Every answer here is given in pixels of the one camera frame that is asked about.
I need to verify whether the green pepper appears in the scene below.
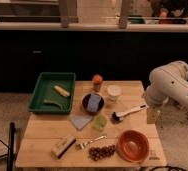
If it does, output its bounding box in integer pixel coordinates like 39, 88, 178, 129
43, 99, 63, 109

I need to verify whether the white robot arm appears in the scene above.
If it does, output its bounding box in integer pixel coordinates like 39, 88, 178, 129
144, 61, 188, 110

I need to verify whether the orange ceramic bowl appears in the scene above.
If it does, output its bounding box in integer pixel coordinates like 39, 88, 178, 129
116, 130, 149, 163

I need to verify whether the white round container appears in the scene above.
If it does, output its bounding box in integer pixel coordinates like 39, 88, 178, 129
107, 85, 122, 104

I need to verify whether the green plastic cup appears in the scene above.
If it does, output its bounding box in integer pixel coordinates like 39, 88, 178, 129
93, 115, 107, 131

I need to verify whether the blue sponge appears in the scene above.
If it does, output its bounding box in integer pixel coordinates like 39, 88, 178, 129
87, 94, 101, 112

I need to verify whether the orange lidded spice jar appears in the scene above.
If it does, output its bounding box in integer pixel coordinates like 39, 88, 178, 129
92, 74, 103, 92

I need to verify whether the dark round bowl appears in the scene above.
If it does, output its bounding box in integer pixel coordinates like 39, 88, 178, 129
82, 93, 104, 114

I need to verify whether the bunch of dark grapes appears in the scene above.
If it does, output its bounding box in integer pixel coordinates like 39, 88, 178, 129
88, 145, 116, 161

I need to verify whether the blue grey cloth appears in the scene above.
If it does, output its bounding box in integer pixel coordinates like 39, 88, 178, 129
70, 115, 92, 131

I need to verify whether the silver metal fork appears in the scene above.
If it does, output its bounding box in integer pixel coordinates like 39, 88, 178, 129
75, 135, 107, 150

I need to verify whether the green plastic tray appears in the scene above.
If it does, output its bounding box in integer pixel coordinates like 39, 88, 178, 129
28, 72, 76, 114

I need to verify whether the white handled dish brush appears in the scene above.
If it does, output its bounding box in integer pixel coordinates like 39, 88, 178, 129
112, 104, 147, 122

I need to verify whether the black chair frame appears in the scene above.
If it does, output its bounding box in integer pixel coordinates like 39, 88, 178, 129
0, 122, 17, 171

